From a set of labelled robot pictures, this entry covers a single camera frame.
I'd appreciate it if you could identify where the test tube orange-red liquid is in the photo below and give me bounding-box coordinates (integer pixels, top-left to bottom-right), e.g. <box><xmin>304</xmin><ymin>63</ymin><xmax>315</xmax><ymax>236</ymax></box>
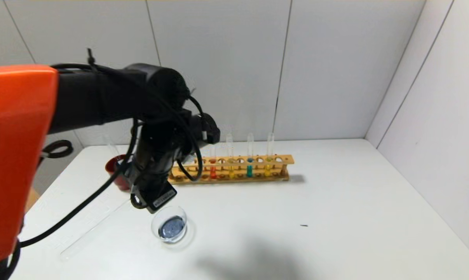
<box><xmin>101</xmin><ymin>133</ymin><xmax>120</xmax><ymax>157</ymax></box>

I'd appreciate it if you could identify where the test tube teal blue liquid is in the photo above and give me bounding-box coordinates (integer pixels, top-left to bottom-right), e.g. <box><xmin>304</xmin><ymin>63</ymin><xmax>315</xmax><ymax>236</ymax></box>
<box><xmin>246</xmin><ymin>133</ymin><xmax>255</xmax><ymax>178</ymax></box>
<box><xmin>59</xmin><ymin>198</ymin><xmax>136</xmax><ymax>262</ymax></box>

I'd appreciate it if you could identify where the test tube yellow liquid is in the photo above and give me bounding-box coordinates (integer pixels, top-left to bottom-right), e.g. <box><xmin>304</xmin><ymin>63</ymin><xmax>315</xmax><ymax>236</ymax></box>
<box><xmin>266</xmin><ymin>133</ymin><xmax>275</xmax><ymax>177</ymax></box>
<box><xmin>226</xmin><ymin>133</ymin><xmax>235</xmax><ymax>179</ymax></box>

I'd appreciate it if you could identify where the test tube red liquid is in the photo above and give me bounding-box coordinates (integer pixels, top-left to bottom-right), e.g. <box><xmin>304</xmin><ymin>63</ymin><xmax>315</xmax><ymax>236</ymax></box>
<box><xmin>209</xmin><ymin>144</ymin><xmax>218</xmax><ymax>179</ymax></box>

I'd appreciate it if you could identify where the wooden test tube rack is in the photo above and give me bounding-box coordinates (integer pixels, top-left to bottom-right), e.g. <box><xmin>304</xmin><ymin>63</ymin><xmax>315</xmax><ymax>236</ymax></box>
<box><xmin>167</xmin><ymin>154</ymin><xmax>295</xmax><ymax>185</ymax></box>

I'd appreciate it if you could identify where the clear glass beaker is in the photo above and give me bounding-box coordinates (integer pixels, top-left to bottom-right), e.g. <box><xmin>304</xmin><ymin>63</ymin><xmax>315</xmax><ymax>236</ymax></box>
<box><xmin>151</xmin><ymin>205</ymin><xmax>196</xmax><ymax>249</ymax></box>

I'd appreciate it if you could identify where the red plastic cup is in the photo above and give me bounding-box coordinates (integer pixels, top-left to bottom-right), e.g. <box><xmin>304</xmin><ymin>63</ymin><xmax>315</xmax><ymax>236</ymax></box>
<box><xmin>105</xmin><ymin>154</ymin><xmax>136</xmax><ymax>191</ymax></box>

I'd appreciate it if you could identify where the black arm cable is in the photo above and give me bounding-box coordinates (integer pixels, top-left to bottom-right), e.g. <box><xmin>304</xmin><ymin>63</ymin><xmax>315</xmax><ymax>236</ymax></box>
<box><xmin>9</xmin><ymin>49</ymin><xmax>204</xmax><ymax>280</ymax></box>

